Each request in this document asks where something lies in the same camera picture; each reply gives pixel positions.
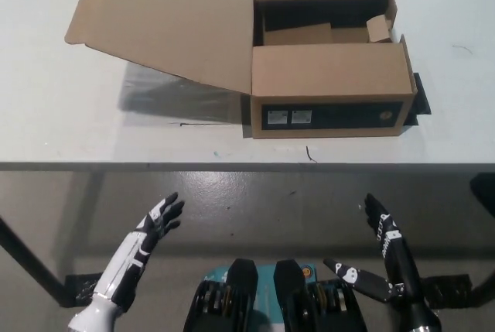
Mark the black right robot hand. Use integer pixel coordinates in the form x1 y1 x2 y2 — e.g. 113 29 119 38
323 192 422 306

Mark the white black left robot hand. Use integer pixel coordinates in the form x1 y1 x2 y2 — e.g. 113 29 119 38
91 191 186 309

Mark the brown cardboard storage box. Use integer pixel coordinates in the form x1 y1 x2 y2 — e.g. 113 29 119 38
63 0 418 140

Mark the black teal robot torso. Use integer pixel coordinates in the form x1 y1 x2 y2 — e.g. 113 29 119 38
183 257 369 332

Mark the black floor tape patch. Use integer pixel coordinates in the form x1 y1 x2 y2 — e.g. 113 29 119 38
422 273 473 303
63 272 102 306

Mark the black metal table leg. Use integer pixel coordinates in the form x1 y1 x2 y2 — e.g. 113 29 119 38
469 174 495 302
0 214 67 306

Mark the clear plastic sheet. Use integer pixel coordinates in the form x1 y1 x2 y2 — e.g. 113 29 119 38
118 61 252 127

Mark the small folded cardboard insert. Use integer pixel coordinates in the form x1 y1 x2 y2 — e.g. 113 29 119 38
366 14 394 44

